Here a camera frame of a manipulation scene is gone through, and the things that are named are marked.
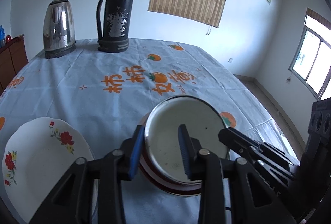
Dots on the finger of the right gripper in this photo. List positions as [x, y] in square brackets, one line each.
[246, 148]
[274, 148]

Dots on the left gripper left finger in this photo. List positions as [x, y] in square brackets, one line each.
[70, 201]

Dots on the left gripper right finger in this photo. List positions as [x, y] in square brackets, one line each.
[229, 186]

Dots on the red flower white plate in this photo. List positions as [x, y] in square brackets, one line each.
[36, 156]

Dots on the white enamel bowl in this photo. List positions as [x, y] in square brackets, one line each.
[175, 130]

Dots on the red plastic bowl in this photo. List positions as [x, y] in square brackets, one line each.
[170, 160]

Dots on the stainless steel bowl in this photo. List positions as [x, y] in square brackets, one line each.
[167, 172]

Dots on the brown wooden sideboard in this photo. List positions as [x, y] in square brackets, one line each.
[13, 59]

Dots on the stainless electric kettle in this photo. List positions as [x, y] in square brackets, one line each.
[58, 30]

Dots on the small red object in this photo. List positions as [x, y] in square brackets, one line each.
[8, 38]

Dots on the blue thermos jug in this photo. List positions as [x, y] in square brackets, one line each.
[2, 37]

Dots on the black thermos flask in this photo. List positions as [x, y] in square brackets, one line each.
[113, 22]

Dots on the side window frame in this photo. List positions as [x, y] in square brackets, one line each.
[311, 62]

